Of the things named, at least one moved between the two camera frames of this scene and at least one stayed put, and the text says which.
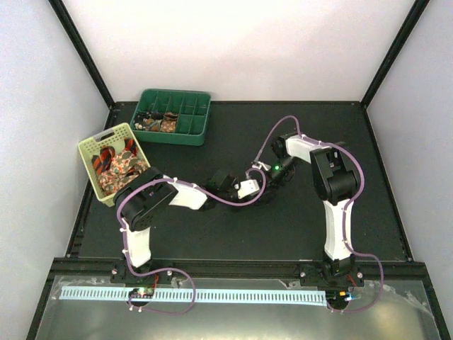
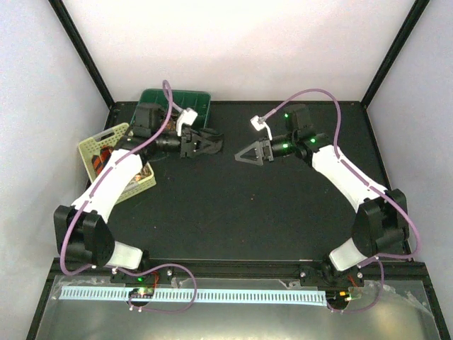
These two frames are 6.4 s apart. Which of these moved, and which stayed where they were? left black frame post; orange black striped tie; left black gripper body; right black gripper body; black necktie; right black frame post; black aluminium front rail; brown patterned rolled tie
Moved: left black gripper body; right black gripper body; black necktie
Stayed: orange black striped tie; left black frame post; right black frame post; black aluminium front rail; brown patterned rolled tie
